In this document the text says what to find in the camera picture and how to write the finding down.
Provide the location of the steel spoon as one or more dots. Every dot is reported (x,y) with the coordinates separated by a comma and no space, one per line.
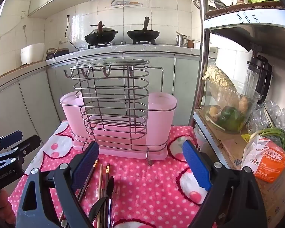
(97,207)

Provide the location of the wooden cutting board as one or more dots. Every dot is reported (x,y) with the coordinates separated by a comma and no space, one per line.
(14,72)

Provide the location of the yellow label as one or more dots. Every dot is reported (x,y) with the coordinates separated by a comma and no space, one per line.
(245,137)

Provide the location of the white printed cardboard sheet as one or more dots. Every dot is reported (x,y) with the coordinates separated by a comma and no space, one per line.
(228,19)

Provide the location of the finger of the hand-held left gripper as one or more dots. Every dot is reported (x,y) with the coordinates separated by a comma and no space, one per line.
(29,143)
(11,139)

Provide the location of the steel kettle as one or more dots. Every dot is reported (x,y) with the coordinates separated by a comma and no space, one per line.
(181,40)

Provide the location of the brown jar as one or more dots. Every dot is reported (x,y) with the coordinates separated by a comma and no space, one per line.
(190,44)

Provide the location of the white container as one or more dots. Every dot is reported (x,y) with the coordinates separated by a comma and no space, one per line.
(197,45)

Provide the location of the black wok with lid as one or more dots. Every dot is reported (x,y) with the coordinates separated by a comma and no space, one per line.
(101,35)

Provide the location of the gas stove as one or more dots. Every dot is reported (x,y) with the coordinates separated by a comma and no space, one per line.
(97,45)

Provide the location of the orange and white bag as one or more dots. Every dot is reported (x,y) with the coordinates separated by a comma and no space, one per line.
(268,163)

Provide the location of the dark brown bag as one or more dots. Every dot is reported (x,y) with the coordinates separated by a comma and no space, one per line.
(59,52)

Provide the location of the clear glass bowl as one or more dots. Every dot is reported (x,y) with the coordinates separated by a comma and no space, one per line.
(251,104)

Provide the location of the steel shelf rack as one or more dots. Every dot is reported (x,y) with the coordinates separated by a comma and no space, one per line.
(202,52)

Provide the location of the black blender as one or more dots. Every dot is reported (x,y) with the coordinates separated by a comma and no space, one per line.
(261,76)

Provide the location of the pale yellow root vegetable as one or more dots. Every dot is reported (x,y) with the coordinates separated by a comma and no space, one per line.
(243,104)

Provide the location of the pink polka dot cloth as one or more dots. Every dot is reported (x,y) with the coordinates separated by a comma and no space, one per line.
(144,182)

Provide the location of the dark brown gold-band chopstick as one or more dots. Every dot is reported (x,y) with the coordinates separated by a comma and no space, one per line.
(94,167)
(107,171)

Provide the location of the grey kitchen counter cabinets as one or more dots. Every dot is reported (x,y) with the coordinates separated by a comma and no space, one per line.
(26,95)

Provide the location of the copper brown chopstick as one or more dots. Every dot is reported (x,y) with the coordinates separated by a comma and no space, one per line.
(100,180)

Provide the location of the clear wall shelf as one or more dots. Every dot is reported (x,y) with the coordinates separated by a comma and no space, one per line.
(123,3)

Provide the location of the pink plastic drip tray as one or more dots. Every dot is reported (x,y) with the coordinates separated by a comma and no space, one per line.
(118,150)

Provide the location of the person's left hand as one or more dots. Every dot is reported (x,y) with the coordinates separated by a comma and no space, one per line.
(1,201)

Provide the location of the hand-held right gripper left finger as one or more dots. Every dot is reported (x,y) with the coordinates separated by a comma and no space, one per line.
(85,166)

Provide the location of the potato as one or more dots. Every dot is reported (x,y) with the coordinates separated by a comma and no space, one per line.
(213,111)

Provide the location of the scallions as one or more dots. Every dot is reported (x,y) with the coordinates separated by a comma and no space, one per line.
(275,133)

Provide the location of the pink plastic utensil cup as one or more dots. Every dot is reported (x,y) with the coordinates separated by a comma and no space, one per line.
(160,123)
(68,118)

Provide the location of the white rice cooker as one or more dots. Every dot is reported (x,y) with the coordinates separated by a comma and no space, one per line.
(32,53)

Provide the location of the clear plastic bag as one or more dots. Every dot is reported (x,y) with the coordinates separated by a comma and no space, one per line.
(282,118)

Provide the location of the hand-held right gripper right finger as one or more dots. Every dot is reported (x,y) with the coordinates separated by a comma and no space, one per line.
(194,168)

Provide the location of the green pepper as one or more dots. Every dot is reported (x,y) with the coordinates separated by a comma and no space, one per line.
(230,118)

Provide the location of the napa cabbage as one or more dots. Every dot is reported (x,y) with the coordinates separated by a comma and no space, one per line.
(218,76)

